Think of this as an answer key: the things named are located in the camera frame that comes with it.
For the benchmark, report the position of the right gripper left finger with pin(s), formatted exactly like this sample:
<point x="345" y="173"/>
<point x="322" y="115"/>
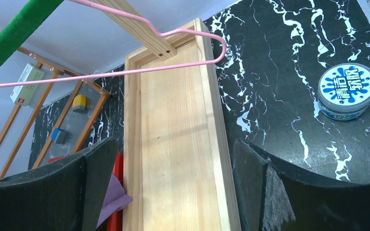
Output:
<point x="25" y="197"/>

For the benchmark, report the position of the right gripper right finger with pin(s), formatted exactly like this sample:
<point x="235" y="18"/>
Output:
<point x="275" y="195"/>

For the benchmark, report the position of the purple garment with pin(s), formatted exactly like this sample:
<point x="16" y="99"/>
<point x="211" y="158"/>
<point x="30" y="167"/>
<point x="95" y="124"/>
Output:
<point x="115" y="199"/>

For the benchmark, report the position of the green hanger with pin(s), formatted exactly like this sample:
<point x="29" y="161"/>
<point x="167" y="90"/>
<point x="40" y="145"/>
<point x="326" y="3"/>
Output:
<point x="28" y="19"/>

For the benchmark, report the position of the pink wire hanger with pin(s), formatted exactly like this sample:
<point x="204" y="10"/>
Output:
<point x="136" y="71"/>

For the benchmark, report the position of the red plastic tray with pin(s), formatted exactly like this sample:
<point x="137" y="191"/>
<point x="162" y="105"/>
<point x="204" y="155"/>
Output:
<point x="88" y="196"/>

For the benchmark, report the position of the small blue object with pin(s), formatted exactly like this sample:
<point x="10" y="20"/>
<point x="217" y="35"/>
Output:
<point x="59" y="136"/>

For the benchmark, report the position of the orange wooden shoe rack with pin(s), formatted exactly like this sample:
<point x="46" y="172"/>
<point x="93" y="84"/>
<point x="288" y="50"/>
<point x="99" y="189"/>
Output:
<point x="25" y="131"/>

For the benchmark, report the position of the small yellow black object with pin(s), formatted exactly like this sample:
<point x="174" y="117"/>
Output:
<point x="79" y="103"/>

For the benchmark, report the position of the wooden clothes rack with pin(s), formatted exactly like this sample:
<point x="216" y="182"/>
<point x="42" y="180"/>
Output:
<point x="177" y="166"/>

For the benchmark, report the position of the round blue white tin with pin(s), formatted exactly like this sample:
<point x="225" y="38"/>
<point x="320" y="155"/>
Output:
<point x="344" y="91"/>

